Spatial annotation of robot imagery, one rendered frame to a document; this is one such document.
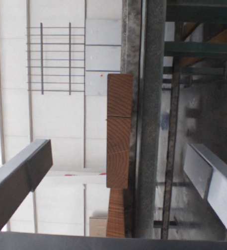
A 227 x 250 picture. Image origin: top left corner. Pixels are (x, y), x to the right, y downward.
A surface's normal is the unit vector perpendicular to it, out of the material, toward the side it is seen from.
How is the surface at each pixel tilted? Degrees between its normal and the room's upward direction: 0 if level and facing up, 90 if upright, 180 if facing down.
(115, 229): 90
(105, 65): 90
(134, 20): 90
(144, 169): 90
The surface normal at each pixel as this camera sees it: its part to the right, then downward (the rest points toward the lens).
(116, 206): 0.03, -0.99
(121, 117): -0.04, 0.29
